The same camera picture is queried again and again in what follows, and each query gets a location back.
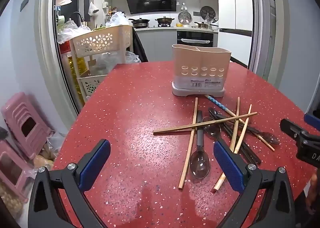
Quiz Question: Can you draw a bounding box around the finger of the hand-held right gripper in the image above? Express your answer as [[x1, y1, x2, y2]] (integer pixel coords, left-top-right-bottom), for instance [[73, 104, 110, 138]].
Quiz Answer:
[[304, 113, 320, 131], [280, 118, 312, 147]]

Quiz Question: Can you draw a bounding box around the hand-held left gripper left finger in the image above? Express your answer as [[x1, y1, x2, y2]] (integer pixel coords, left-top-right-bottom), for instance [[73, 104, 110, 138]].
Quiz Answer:
[[27, 139, 111, 228]]

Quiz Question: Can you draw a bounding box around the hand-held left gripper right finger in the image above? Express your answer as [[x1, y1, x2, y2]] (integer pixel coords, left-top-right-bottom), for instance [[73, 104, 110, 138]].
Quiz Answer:
[[213, 140, 297, 228]]

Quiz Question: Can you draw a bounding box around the small dark translucent spoon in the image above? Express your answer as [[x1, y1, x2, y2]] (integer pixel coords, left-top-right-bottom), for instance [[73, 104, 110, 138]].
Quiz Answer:
[[209, 108, 280, 145], [202, 117, 224, 143]]

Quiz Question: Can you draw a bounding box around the large dark translucent spoon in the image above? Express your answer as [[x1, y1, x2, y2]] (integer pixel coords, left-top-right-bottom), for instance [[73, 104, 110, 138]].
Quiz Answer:
[[189, 110, 211, 179]]

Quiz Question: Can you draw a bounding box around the blue floral wooden chopstick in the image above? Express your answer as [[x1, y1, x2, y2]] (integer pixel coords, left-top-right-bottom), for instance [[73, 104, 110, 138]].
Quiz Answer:
[[205, 95, 275, 151]]

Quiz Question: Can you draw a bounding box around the beige plastic utensil holder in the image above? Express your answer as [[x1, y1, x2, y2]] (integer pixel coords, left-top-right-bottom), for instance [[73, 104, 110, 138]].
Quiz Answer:
[[171, 44, 232, 98]]

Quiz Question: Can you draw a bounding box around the person's right hand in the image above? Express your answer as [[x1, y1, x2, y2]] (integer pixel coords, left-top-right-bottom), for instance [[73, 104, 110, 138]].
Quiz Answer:
[[306, 172, 320, 215]]

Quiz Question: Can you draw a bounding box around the clear plastic bag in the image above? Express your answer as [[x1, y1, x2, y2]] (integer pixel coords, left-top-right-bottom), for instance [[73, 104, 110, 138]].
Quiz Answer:
[[32, 131, 67, 171], [57, 20, 92, 44], [87, 51, 142, 76], [106, 11, 130, 28]]

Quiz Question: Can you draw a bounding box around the pink plastic stool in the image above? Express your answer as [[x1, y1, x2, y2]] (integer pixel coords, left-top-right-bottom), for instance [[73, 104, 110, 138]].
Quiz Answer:
[[0, 140, 35, 203], [0, 92, 54, 161]]

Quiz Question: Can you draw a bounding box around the black chair back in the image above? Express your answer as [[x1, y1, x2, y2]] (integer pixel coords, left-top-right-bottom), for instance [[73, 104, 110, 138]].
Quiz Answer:
[[230, 56, 249, 69]]

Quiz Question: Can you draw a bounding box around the bag of tan produce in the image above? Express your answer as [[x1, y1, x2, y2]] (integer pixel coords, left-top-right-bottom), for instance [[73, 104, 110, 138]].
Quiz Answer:
[[0, 183, 29, 218]]

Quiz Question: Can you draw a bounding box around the yellow cooking oil bottle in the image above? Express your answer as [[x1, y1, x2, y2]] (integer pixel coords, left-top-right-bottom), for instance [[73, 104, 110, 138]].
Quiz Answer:
[[67, 55, 87, 101]]

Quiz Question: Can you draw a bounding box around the beige flower-cutout storage rack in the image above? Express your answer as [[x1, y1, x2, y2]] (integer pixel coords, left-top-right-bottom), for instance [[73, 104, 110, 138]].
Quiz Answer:
[[69, 25, 134, 103]]

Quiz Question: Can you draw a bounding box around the black hanging jacket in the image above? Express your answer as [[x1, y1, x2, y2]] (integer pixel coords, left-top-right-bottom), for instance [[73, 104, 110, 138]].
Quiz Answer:
[[132, 28, 148, 63]]

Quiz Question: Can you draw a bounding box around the white oven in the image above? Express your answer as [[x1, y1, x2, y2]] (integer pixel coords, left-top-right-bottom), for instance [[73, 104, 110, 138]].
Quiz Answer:
[[176, 30, 218, 48]]

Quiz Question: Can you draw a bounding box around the white refrigerator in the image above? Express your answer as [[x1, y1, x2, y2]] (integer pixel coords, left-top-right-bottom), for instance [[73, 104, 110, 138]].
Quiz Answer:
[[216, 0, 253, 68]]

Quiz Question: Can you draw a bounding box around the black kitchen faucet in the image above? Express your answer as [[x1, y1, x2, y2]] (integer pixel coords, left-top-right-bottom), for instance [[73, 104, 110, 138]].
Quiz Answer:
[[69, 12, 85, 27]]

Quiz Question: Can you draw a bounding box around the black wok with lid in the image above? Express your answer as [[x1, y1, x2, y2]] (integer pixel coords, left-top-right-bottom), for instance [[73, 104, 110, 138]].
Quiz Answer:
[[155, 16, 175, 27], [128, 18, 151, 28]]

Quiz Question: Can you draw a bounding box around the white hanging plastic bag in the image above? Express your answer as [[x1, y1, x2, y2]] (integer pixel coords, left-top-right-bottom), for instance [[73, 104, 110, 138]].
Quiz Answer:
[[88, 1, 100, 16]]

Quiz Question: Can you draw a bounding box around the black range hood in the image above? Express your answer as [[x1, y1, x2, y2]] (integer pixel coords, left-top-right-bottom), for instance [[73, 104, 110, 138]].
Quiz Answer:
[[124, 0, 177, 15]]

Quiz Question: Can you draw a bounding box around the grey sliding door frame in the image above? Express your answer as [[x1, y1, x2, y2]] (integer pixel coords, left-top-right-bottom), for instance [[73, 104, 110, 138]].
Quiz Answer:
[[37, 0, 285, 116]]

